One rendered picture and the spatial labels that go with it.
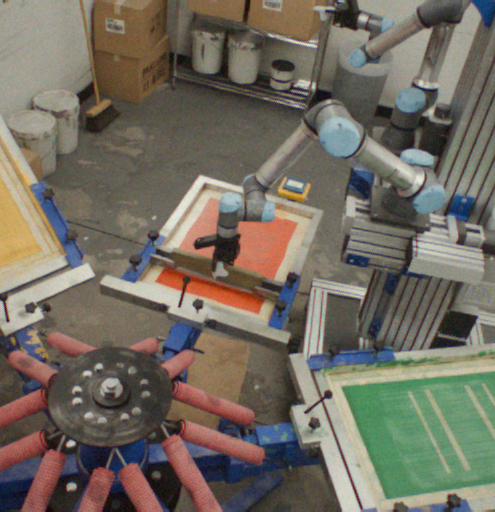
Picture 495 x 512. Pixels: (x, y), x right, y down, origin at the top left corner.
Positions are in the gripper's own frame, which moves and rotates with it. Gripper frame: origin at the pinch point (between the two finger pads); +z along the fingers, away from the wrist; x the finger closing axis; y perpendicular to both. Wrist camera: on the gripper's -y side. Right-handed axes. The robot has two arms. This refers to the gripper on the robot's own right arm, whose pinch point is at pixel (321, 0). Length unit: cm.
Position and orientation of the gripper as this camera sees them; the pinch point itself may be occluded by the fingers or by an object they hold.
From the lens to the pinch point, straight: 306.4
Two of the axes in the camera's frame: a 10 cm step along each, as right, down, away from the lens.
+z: -8.1, -4.5, 3.7
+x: 5.8, -5.8, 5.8
